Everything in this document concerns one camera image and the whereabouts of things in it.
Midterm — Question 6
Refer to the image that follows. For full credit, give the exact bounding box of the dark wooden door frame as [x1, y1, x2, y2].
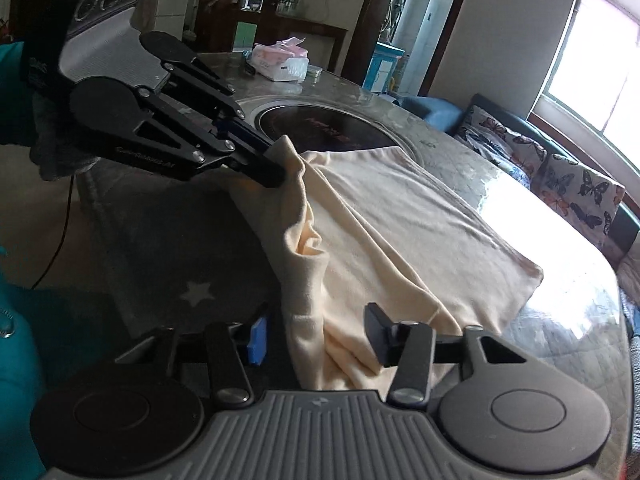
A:
[355, 0, 477, 98]

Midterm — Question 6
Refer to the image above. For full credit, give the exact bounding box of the upright butterfly print pillow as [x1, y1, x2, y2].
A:
[532, 152, 626, 251]

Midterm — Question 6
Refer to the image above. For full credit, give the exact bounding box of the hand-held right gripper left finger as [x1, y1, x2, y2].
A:
[115, 315, 271, 407]

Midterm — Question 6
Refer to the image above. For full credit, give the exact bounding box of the person's left forearm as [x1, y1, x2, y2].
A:
[0, 41, 37, 147]

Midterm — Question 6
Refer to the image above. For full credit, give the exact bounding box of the blue corner sofa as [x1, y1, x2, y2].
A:
[400, 92, 640, 311]

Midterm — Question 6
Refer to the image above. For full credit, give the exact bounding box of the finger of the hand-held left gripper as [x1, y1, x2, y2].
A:
[162, 56, 274, 154]
[107, 89, 289, 189]

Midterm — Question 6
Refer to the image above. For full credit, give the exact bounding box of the person's teal jacket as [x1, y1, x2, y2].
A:
[0, 245, 118, 480]

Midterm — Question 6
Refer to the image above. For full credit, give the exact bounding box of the dark wooden sideboard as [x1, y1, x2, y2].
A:
[275, 12, 349, 73]

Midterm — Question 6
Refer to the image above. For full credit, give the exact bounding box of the light blue cabinet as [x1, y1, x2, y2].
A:
[362, 42, 405, 93]

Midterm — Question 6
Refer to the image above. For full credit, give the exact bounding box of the person's left hand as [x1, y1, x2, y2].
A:
[29, 91, 104, 182]

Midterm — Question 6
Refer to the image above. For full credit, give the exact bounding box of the dark wooden display cabinet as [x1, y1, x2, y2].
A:
[192, 0, 306, 56]

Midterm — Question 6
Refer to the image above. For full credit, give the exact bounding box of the black cable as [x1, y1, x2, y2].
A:
[31, 174, 77, 291]

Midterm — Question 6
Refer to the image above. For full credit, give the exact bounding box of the flat butterfly print pillow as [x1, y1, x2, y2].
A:
[452, 107, 548, 193]

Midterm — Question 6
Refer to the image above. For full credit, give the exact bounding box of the pink tissue pack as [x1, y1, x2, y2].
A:
[250, 37, 310, 82]

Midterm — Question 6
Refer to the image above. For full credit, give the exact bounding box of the window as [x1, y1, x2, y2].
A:
[530, 0, 640, 161]

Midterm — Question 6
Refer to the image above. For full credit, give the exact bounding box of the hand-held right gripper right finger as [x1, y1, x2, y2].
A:
[364, 302, 528, 408]

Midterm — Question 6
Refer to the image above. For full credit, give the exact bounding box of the cream garment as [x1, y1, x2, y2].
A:
[227, 135, 544, 391]

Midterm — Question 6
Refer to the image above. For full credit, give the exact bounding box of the round black induction cooktop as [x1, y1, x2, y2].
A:
[234, 95, 426, 168]

